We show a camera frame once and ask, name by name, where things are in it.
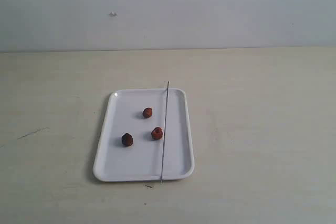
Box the dark red fruit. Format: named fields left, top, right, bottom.
left=121, top=133, right=133, bottom=147

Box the thin metal skewer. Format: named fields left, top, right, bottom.
left=160, top=81, right=170, bottom=185

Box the white rectangular plastic tray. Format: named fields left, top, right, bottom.
left=93, top=88, right=195, bottom=182

